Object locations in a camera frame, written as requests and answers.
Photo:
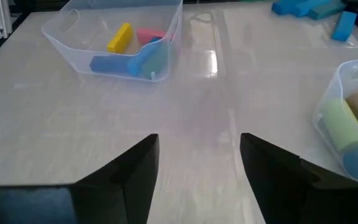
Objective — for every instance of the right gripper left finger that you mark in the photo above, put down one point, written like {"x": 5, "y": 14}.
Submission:
{"x": 110, "y": 199}

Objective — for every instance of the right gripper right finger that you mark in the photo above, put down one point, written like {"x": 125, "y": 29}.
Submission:
{"x": 284, "y": 199}

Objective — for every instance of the lime cylinder block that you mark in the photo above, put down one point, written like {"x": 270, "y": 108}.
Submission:
{"x": 342, "y": 124}

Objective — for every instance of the clear plastic bin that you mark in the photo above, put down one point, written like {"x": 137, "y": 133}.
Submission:
{"x": 73, "y": 46}
{"x": 331, "y": 93}

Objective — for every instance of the blue short block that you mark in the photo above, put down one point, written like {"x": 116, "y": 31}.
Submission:
{"x": 109, "y": 64}

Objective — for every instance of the blue long block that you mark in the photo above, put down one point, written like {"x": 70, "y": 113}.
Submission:
{"x": 141, "y": 59}
{"x": 283, "y": 7}
{"x": 343, "y": 26}

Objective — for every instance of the green long block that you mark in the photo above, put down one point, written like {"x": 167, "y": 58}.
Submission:
{"x": 158, "y": 62}

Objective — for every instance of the yellow long block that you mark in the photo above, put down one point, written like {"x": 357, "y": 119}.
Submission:
{"x": 120, "y": 38}

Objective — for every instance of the pink long block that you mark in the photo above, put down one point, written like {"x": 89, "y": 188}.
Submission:
{"x": 149, "y": 35}

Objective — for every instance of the teal long block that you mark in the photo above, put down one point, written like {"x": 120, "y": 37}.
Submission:
{"x": 328, "y": 12}

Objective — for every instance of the blue wide block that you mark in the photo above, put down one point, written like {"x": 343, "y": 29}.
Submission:
{"x": 309, "y": 7}

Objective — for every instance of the silver aluminium extrusion post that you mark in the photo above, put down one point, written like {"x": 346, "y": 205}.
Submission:
{"x": 2, "y": 18}

